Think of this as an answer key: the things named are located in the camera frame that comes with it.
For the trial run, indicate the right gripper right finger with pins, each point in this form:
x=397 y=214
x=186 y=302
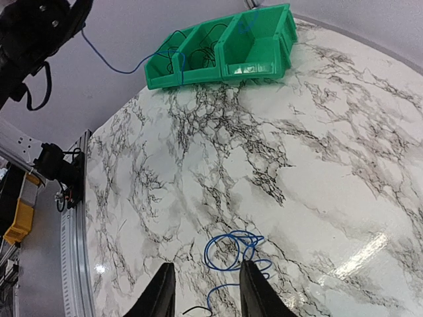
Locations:
x=258 y=298

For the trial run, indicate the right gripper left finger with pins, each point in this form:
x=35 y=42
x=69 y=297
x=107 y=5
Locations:
x=158 y=298

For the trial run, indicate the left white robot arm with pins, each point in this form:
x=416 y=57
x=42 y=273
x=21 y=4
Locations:
x=31 y=32

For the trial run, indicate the yellow bin outside cell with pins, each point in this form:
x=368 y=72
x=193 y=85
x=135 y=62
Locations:
x=22 y=224

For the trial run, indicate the left green bin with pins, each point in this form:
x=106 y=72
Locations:
x=166 y=67

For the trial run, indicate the green bin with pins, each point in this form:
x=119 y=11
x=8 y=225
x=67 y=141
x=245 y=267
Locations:
x=258 y=44
x=201 y=51
x=166 y=67

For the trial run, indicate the middle green bin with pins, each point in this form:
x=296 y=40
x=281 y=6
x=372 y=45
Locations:
x=201 y=51

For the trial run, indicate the right green bin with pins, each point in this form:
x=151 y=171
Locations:
x=258 y=44

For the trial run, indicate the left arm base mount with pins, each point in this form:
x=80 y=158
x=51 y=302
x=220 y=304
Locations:
x=67 y=169

